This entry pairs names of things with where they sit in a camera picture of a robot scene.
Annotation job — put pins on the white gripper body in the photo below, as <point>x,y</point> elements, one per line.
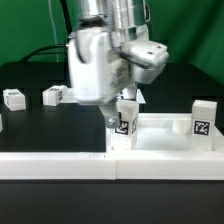
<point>97,74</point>

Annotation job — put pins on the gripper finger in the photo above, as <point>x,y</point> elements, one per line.
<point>111,115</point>

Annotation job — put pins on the white square table top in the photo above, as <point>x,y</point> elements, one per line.
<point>166,132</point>

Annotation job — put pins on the fiducial marker sheet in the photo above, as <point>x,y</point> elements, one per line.
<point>130,93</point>

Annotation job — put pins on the white front fence bar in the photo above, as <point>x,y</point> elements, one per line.
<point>100,166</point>

